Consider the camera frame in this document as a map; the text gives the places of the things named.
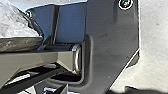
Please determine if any green ringed base bolt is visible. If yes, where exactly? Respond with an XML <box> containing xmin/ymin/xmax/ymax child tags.
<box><xmin>25</xmin><ymin>10</ymin><xmax>34</xmax><ymax>19</ymax></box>
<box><xmin>118</xmin><ymin>0</ymin><xmax>134</xmax><ymax>10</ymax></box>

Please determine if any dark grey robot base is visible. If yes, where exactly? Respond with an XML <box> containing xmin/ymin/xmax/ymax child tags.
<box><xmin>24</xmin><ymin>0</ymin><xmax>141</xmax><ymax>94</ymax></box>

